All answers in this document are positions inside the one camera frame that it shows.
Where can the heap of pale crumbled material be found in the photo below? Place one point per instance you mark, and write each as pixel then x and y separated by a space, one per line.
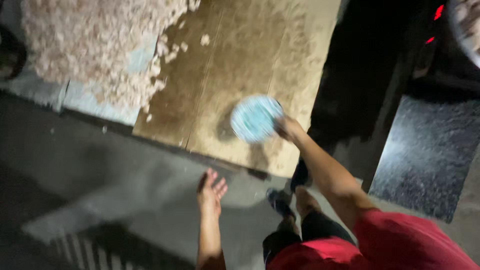
pixel 101 48

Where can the person's left hand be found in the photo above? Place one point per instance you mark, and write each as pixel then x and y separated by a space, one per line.
pixel 209 194

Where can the person's right fingers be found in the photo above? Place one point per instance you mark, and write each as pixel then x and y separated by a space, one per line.
pixel 281 125

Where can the person's red shirt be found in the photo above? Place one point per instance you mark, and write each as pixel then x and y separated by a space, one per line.
pixel 375 247

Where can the light blue round bowl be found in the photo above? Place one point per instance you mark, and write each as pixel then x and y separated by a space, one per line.
pixel 255 118

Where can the person's dark shoe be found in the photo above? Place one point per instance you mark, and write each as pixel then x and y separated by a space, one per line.
pixel 279 202

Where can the dark machine with red lights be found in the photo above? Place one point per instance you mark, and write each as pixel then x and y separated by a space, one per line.
pixel 393 56

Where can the light blue sheet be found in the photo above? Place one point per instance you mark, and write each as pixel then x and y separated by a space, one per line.
pixel 101 101

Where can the person's right hand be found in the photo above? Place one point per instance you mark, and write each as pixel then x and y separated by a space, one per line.
pixel 288 128

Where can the metal floor grate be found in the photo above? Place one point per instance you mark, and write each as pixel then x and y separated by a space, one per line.
pixel 90 249

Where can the person's black shorts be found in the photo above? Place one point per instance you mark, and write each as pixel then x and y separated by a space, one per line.
pixel 300 236

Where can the dark speckled stone slab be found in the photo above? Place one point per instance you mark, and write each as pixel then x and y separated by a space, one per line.
pixel 423 157

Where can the brown wooden board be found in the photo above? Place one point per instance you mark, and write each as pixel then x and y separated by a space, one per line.
pixel 240 82

